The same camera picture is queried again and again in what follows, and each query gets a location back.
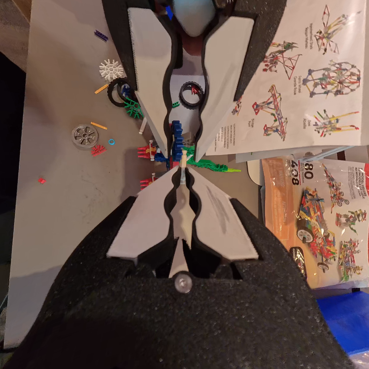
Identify blue plastic bin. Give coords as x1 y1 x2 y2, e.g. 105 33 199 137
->
316 290 369 356

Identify printed instruction sheet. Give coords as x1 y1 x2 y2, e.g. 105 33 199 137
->
205 0 362 156

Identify green connector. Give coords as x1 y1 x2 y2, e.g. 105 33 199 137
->
124 98 144 119

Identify person's left hand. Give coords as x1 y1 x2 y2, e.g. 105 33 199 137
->
182 35 204 57

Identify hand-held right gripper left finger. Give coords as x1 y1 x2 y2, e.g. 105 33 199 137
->
106 167 180 278

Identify clear plastic bags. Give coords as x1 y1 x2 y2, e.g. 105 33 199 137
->
349 352 369 369

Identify black rubber tyre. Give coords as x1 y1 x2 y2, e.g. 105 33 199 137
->
179 82 205 110
107 78 136 108

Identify printed white leaflet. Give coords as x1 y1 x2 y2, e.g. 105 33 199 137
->
235 145 358 164

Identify white snowflake connector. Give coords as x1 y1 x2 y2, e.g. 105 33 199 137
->
99 59 125 81

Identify colourful construction toy model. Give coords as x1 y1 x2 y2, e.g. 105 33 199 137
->
137 121 242 191

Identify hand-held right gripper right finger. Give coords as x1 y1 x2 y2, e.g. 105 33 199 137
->
184 167 259 278

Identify grey pulley wheel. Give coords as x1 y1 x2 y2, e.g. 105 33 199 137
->
71 123 99 149

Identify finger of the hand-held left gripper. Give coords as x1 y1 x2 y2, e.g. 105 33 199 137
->
194 16 255 162
127 7 178 158

